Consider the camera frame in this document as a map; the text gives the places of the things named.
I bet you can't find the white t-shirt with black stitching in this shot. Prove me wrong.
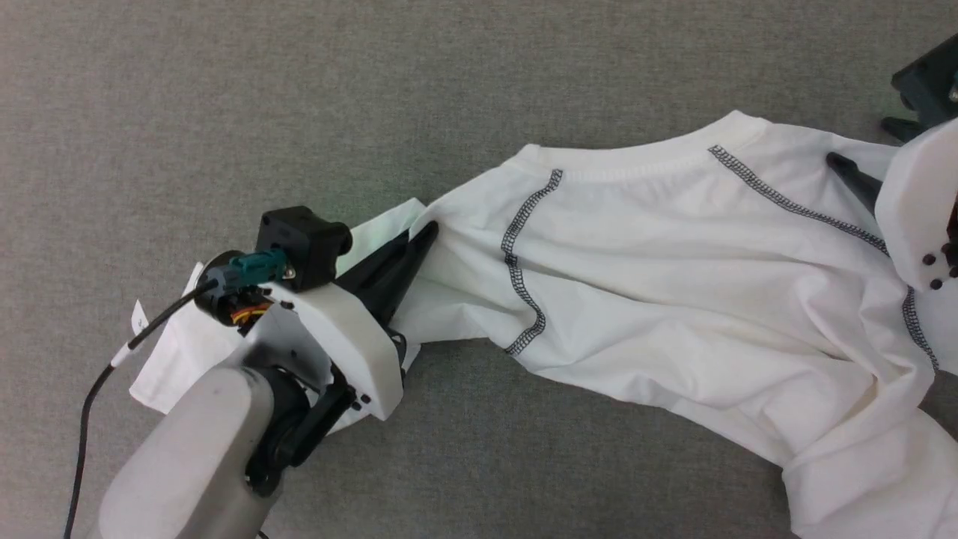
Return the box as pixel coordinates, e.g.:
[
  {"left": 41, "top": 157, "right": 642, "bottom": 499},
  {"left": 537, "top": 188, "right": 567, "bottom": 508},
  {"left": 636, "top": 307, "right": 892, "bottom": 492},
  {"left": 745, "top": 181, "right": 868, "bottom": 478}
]
[{"left": 129, "top": 111, "right": 958, "bottom": 539}]

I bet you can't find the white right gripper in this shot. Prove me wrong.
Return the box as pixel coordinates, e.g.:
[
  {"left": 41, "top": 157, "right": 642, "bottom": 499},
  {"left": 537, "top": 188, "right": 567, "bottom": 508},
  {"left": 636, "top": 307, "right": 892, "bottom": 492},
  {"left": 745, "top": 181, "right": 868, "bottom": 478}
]
[{"left": 826, "top": 116, "right": 958, "bottom": 294}]

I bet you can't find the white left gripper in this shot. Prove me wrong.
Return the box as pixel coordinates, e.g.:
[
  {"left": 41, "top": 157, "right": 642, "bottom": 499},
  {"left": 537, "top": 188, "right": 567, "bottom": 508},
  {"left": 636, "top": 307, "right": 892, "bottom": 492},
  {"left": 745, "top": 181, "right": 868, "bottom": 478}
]
[{"left": 278, "top": 222, "right": 441, "bottom": 422}]

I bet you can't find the grey fabric sofa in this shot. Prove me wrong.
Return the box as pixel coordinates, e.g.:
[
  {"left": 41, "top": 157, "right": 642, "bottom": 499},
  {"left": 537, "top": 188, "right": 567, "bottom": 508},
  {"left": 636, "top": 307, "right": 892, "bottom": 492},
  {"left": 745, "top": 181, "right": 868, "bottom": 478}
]
[{"left": 0, "top": 0, "right": 958, "bottom": 539}]

